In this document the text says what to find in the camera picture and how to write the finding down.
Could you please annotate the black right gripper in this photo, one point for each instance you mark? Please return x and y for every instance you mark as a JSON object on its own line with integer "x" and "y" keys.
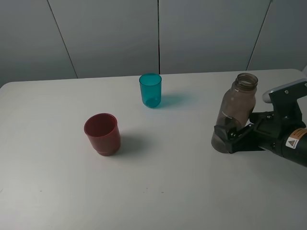
{"x": 284, "y": 137}

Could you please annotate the brown translucent water bottle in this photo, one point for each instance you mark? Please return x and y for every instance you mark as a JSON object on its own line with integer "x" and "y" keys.
{"x": 239, "y": 101}

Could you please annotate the teal translucent plastic cup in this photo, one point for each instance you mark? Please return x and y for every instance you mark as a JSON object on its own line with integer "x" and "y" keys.
{"x": 151, "y": 89}

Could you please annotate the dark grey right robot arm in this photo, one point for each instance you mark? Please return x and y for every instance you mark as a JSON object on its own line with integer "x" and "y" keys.
{"x": 285, "y": 137}

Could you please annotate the red plastic cup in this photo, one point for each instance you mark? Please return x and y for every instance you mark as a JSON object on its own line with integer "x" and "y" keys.
{"x": 103, "y": 133}

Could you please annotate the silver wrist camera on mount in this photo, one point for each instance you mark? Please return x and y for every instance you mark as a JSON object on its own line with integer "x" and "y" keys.
{"x": 284, "y": 99}

